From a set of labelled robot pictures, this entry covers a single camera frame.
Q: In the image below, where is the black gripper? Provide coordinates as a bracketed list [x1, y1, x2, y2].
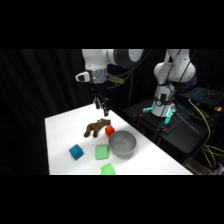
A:
[89, 81, 111, 117]

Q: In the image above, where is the brown plush deer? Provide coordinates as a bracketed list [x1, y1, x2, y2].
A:
[83, 118, 112, 139]

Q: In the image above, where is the grey bowl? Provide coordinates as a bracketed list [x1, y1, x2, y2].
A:
[107, 130, 138, 159]

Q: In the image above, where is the orange block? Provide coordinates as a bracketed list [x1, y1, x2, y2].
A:
[104, 125, 116, 138]

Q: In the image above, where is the green block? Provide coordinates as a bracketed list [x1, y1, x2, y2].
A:
[94, 143, 111, 161]
[100, 162, 117, 176]

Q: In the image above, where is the blue block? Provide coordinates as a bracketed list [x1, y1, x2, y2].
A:
[68, 143, 85, 161]

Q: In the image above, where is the black curtain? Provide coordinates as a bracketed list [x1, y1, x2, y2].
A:
[0, 49, 224, 176]

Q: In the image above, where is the black robot stand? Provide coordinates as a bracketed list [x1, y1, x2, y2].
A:
[122, 97, 224, 165]

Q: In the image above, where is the black laptop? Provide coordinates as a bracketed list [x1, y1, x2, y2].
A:
[179, 85, 224, 108]

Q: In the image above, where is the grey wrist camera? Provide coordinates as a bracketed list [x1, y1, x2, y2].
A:
[75, 71, 91, 83]

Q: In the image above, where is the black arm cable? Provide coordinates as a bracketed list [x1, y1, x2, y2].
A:
[107, 49, 153, 88]

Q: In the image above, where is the yellow cable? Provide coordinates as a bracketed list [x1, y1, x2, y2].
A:
[187, 98, 224, 169]

